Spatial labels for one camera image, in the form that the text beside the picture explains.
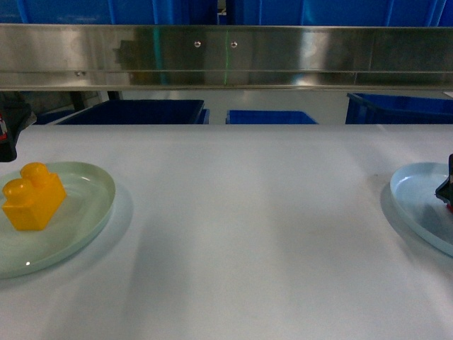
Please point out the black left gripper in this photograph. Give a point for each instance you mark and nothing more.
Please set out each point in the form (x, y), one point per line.
(16, 115)

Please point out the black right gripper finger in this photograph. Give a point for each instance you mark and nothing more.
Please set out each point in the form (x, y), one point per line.
(444, 191)

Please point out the yellow toy block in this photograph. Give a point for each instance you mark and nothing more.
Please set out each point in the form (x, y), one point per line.
(33, 198)

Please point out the light blue plate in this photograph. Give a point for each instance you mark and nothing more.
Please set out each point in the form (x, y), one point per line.
(413, 195)

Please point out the light green plate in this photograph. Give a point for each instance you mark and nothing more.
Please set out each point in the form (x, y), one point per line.
(79, 219)

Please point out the blue floor bin right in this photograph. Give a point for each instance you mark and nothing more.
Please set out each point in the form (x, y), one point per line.
(372, 109)

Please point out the large blue upper bin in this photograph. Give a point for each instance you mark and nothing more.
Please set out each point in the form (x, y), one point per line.
(254, 13)

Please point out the dark blue floor bin left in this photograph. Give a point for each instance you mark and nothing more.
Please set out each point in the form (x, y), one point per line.
(142, 112)

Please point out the blue floor bin centre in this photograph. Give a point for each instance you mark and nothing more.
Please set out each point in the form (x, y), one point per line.
(268, 117)

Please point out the stainless steel shelf rail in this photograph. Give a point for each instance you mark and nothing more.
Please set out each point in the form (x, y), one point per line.
(123, 57)

